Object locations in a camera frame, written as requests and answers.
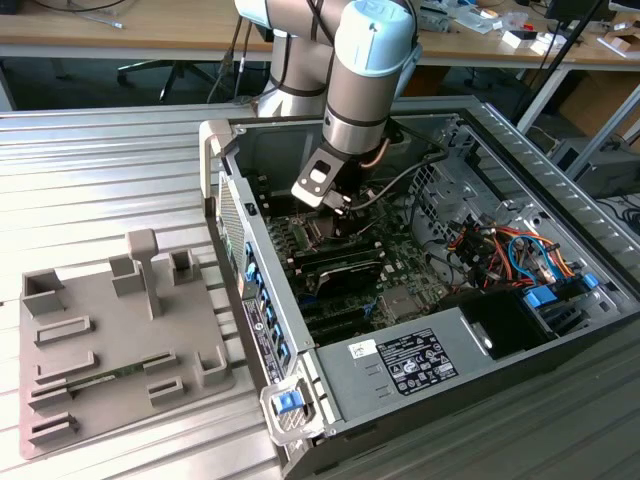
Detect blue disk carrier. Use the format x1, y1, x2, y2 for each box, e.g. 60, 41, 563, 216
522, 284, 557, 312

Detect green motherboard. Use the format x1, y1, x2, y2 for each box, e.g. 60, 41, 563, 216
262, 187, 454, 347

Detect grey parts rack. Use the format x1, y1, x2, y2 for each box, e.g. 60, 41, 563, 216
18, 228, 237, 461

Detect blue case latch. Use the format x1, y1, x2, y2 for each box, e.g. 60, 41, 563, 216
273, 392, 302, 414

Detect black office chair base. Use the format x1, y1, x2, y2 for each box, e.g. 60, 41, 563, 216
117, 59, 216, 104

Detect open grey PC case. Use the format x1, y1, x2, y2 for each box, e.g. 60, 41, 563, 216
198, 102, 640, 480

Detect black expansion slots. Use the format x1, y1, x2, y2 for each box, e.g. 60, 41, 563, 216
298, 298, 379, 346

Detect small white box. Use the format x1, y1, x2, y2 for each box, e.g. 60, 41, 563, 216
501, 29, 531, 51

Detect metal socket cover frame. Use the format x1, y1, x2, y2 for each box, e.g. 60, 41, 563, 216
297, 212, 361, 250

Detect grey power supply unit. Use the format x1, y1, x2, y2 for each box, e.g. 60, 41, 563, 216
315, 305, 499, 422

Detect long wooden desk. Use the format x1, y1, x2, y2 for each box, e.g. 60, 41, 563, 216
0, 0, 640, 71

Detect black camera cable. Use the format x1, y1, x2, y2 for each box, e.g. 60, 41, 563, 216
349, 119, 447, 210

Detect black RAM slots bank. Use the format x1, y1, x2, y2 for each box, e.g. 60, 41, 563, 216
257, 169, 301, 219
287, 239, 386, 274

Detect green RAM stick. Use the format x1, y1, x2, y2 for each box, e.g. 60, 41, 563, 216
67, 363, 147, 390

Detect small open cardboard box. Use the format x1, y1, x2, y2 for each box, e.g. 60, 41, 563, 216
606, 34, 635, 57

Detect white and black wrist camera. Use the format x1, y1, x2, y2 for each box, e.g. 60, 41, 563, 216
290, 144, 352, 209

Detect black power supply label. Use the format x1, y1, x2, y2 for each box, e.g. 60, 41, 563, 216
375, 327, 459, 397

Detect copper coloured hose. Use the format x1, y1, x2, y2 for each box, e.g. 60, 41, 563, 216
361, 138, 392, 170

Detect black plastic shroud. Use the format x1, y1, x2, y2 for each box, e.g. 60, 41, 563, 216
438, 287, 557, 362

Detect black monitor base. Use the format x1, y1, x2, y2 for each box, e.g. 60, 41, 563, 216
544, 0, 616, 21

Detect white handwritten sticker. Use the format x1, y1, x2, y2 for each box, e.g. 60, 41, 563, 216
347, 338, 378, 359

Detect black graphics card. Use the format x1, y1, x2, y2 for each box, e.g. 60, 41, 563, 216
313, 260, 385, 300

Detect silver chipset heatsink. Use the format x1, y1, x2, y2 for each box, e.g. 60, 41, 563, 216
377, 288, 424, 322

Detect brown cardboard box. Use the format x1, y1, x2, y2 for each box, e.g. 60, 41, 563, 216
557, 69, 640, 139

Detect grey computer on floor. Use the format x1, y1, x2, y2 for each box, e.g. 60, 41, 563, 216
549, 137, 640, 199

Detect coloured power wire bundle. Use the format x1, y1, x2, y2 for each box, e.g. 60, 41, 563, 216
446, 219, 584, 292

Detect black slanted pole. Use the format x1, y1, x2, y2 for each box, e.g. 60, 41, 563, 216
512, 0, 604, 124

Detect metal drive cage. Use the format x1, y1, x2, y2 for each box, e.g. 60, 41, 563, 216
407, 112, 509, 241

